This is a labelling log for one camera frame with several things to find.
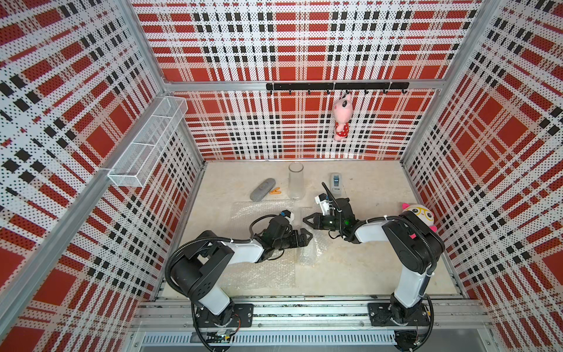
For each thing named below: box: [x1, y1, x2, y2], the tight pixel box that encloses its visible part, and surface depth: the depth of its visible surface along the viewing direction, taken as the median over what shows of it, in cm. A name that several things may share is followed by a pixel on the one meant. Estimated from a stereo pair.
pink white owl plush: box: [401, 203, 438, 233], surface depth 93 cm
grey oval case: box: [249, 177, 277, 202], surface depth 107 cm
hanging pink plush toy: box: [332, 92, 353, 141], surface depth 95 cm
